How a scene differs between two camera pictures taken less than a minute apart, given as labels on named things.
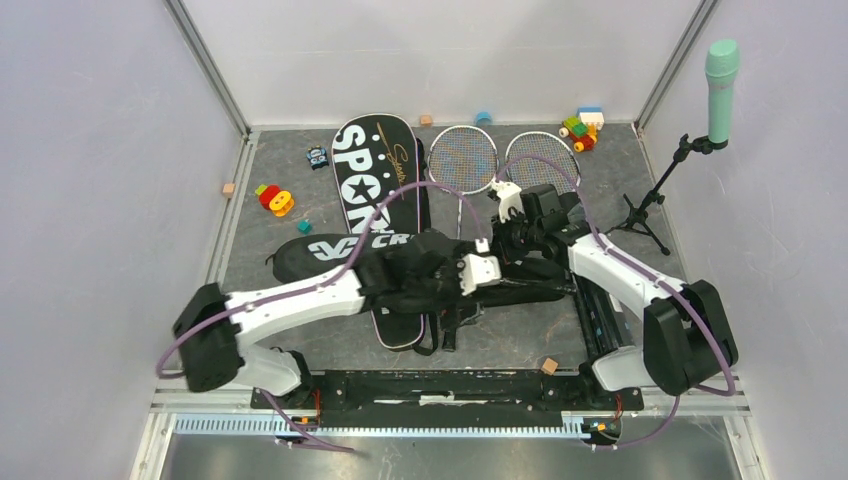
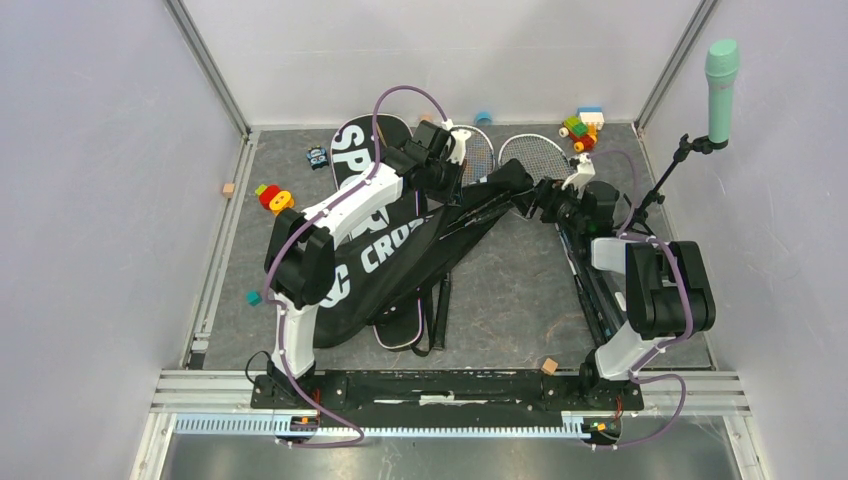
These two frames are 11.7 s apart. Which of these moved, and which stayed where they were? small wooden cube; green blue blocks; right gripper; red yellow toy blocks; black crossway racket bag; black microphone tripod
Moved: black crossway racket bag; right gripper
Stayed: red yellow toy blocks; small wooden cube; black microphone tripod; green blue blocks
